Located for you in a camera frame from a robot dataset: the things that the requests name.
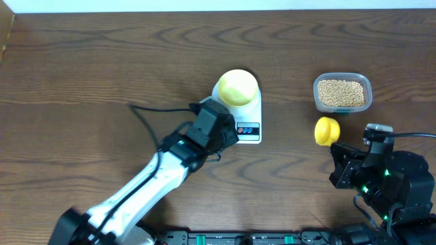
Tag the clear plastic soybean container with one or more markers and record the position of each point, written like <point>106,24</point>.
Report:
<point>361,79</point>

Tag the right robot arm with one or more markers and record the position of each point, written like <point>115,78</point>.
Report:
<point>397,185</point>

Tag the pale yellow plastic bowl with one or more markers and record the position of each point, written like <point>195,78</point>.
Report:
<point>237,87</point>

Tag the white digital kitchen scale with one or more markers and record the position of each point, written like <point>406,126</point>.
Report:
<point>248,118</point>

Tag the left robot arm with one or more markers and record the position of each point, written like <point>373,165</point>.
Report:
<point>178,155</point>

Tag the yellow plastic measuring scoop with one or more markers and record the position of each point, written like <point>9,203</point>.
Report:
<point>327,131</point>

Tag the soybeans in container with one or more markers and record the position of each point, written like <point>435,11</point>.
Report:
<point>341,93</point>

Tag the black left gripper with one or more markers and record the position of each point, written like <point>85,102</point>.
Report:
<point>225,131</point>

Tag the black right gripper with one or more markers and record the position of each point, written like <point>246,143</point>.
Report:
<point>344,163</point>

